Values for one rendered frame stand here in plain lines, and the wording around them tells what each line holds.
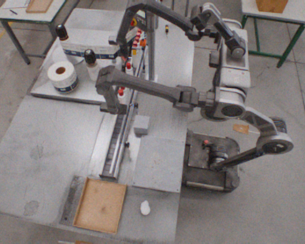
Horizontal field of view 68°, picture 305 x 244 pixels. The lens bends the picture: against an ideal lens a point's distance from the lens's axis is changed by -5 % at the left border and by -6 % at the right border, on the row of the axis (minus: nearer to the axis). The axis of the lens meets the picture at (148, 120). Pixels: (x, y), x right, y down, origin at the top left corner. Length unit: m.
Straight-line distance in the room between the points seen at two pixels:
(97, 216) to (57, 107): 0.89
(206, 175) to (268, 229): 0.78
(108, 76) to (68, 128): 0.89
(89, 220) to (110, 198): 0.17
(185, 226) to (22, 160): 1.50
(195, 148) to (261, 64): 1.77
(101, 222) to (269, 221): 1.63
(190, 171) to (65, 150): 1.11
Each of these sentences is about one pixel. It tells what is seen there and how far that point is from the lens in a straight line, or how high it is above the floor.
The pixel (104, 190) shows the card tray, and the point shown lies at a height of 0.83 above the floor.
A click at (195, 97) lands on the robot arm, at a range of 1.05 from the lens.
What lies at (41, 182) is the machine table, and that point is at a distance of 1.69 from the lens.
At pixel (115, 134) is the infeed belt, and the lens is 1.63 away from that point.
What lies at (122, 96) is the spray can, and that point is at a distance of 1.58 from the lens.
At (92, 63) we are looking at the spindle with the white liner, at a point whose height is 1.10.
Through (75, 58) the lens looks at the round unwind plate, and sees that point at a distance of 2.13.
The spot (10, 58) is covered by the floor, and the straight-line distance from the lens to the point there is 3.92.
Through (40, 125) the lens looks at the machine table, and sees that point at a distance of 1.89.
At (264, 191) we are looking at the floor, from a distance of 2.62.
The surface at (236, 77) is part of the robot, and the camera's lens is 1.10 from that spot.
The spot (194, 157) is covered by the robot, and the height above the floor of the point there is 0.26.
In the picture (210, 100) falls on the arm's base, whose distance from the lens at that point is 1.04.
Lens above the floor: 2.30
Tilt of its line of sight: 59 degrees down
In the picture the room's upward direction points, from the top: 2 degrees counter-clockwise
